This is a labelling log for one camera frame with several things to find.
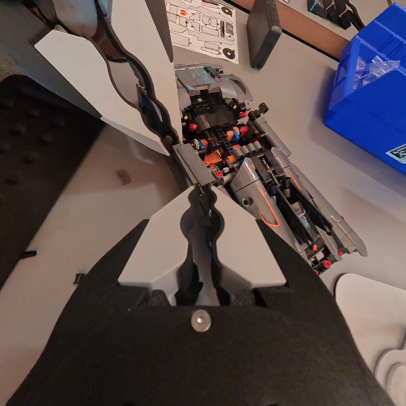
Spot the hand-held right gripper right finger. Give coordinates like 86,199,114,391
210,186,288,301

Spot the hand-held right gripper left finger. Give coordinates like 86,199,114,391
118,186,200,306

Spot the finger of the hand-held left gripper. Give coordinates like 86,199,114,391
34,30,173,156
95,0,184,145

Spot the grey toy brick car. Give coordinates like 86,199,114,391
136,63,368,276

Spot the white sticker sheet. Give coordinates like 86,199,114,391
165,0,240,65

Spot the black dimpled mat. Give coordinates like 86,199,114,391
0,74,107,287

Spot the dark grey power bank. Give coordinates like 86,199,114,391
247,0,283,70

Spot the white lamp base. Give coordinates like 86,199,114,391
335,273,406,406

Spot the small black device box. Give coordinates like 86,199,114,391
327,0,353,30
307,0,329,18

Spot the blue plastic storage bin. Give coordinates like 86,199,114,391
324,3,406,176

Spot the clear plastic bag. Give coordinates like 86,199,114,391
355,55,401,92

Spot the black cable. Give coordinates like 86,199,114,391
346,0,366,30

